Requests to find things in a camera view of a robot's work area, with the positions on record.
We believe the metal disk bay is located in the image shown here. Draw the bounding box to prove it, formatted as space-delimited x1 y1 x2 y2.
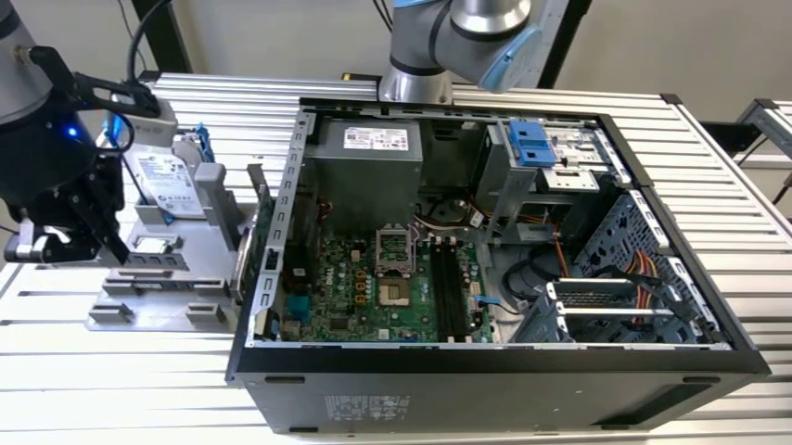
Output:
510 276 679 345

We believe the hard disk in blue carrier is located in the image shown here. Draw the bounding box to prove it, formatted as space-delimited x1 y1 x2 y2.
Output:
94 121 216 223

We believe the grey power supply unit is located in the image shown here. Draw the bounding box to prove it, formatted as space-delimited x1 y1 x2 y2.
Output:
305 118 425 233

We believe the RAM stick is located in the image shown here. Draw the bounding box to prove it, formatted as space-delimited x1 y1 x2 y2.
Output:
122 249 190 273
132 280 200 291

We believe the locking lever wire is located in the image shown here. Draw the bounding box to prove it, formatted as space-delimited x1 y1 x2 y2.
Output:
407 234 429 275

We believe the thin black camera cable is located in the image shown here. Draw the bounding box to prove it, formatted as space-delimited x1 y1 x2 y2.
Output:
125 0 176 87

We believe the metal socket cover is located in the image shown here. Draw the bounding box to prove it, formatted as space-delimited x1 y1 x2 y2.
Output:
375 222 413 274

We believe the blue drive latch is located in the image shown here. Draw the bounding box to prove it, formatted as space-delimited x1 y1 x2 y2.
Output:
504 119 556 167

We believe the CPU socket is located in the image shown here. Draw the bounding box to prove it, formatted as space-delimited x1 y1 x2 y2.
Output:
376 273 413 308

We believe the orange yellow wire bundle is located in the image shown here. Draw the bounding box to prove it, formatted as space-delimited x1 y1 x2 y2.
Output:
619 251 662 312

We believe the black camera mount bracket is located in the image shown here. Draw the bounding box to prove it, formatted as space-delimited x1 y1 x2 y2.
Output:
29 45 161 120

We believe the neighbouring metal slat table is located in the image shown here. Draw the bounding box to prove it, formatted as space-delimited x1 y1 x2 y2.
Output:
733 97 792 169

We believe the green motherboard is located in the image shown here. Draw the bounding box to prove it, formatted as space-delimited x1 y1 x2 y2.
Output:
280 234 496 344

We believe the black PC case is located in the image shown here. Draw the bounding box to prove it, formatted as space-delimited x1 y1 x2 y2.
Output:
222 95 773 437

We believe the graphics card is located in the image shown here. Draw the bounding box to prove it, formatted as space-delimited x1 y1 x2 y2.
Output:
230 161 277 302

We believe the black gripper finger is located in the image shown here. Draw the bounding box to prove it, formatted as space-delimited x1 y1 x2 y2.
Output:
59 155 133 269
2 208 74 264

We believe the grey parts rack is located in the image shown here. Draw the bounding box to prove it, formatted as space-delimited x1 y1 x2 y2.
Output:
82 164 261 334

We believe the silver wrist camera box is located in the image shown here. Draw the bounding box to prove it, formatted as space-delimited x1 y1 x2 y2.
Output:
120 108 178 150

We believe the wire with blue tab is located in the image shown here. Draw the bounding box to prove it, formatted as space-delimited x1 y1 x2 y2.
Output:
472 291 532 316

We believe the black RAM slot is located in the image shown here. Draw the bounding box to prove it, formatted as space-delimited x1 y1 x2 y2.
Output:
429 235 457 344
445 235 475 344

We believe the silver CPU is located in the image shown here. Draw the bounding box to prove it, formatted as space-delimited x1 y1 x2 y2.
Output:
133 235 173 255

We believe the round black fan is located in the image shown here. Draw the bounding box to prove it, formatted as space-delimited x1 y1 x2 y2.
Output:
425 197 475 228

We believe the black frame post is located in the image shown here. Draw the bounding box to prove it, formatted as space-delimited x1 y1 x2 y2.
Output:
535 0 592 90
130 0 193 74

